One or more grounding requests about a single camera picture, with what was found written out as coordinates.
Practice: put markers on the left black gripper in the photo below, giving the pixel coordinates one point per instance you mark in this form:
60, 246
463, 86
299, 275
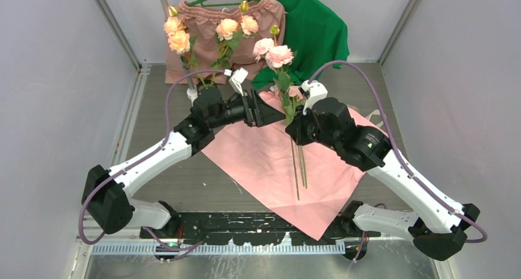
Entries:
257, 112

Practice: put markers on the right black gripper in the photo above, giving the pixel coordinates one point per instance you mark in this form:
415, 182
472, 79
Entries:
295, 129

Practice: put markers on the cream printed ribbon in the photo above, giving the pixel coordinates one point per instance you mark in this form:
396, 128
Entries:
374, 117

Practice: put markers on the peach rose stem with bud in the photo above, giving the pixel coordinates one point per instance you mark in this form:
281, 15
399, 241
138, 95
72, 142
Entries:
182, 56

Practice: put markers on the black conical vase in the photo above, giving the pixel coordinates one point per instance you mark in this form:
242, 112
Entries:
206, 89

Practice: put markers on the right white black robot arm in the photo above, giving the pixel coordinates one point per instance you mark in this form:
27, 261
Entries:
435, 225

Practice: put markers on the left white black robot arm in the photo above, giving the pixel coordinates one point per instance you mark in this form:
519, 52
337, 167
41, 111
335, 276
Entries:
108, 193

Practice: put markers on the pink rose stems bunch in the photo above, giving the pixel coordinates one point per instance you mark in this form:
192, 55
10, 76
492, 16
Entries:
299, 147

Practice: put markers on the silver clothes rack pole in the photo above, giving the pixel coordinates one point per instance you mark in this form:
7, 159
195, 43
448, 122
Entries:
192, 90

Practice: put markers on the green t-shirt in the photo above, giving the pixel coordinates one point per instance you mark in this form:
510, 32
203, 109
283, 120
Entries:
316, 33

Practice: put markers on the pink shorts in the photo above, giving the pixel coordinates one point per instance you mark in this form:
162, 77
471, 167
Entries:
206, 19

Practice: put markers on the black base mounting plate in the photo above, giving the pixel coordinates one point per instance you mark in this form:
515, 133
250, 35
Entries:
256, 229

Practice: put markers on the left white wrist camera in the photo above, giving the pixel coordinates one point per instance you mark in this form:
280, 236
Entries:
236, 78

